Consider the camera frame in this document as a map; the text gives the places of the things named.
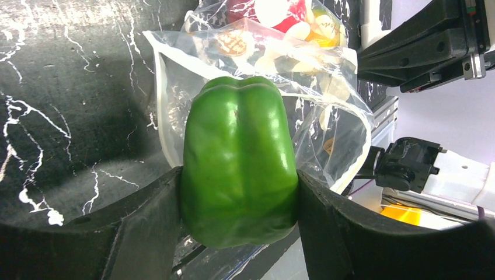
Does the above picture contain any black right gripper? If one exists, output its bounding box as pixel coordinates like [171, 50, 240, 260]
[358, 1, 494, 93]

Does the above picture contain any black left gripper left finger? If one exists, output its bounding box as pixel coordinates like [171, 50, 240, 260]
[1, 167, 182, 279]

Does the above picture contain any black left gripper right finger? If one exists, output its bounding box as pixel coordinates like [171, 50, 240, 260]
[298, 171, 494, 279]

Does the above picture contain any dark green bell pepper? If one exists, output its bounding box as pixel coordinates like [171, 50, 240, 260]
[180, 76, 298, 249]

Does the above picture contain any clear zip top bag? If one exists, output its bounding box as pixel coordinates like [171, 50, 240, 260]
[144, 1, 373, 193]

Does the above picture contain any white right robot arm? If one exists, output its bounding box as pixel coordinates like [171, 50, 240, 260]
[357, 1, 494, 210]

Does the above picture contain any aluminium frame rail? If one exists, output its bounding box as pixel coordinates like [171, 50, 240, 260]
[369, 94, 495, 225]

